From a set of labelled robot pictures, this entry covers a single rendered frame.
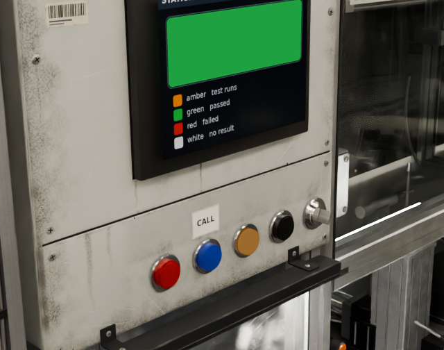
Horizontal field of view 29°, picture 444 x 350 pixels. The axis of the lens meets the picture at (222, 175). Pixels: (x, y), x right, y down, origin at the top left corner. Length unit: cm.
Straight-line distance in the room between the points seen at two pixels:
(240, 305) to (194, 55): 28
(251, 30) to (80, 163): 23
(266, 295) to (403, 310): 73
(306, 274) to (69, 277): 32
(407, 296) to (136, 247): 88
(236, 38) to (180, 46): 8
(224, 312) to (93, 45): 33
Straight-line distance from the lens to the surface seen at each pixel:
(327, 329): 118
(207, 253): 94
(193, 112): 86
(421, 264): 168
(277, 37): 93
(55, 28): 77
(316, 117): 104
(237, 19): 88
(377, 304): 171
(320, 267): 105
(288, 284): 101
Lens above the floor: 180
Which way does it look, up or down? 18 degrees down
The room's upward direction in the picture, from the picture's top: 1 degrees counter-clockwise
